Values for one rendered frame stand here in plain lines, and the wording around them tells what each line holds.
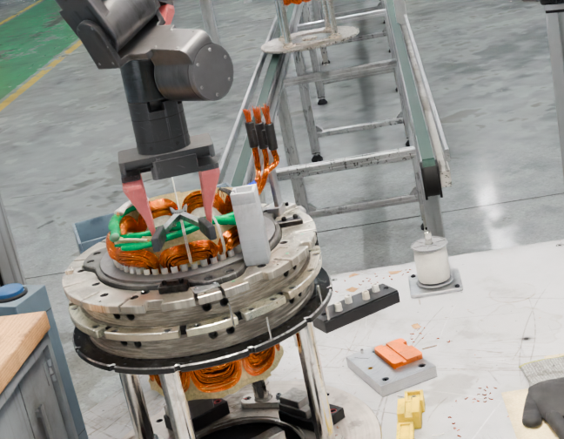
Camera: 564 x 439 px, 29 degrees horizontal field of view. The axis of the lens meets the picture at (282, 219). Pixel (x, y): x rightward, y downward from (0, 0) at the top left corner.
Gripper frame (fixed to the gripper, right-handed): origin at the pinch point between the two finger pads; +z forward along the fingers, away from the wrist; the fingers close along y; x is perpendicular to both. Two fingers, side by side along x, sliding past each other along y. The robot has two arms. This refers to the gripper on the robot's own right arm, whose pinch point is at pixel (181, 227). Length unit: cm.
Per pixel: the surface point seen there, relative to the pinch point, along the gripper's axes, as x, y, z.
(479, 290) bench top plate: 51, 47, 36
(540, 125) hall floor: 387, 184, 100
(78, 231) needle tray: 46.2, -15.1, 10.5
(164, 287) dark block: 1.1, -3.2, 6.8
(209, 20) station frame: 338, 31, 14
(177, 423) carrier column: 1.7, -5.2, 23.9
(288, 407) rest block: 18.7, 9.2, 33.5
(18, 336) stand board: 6.5, -21.2, 10.7
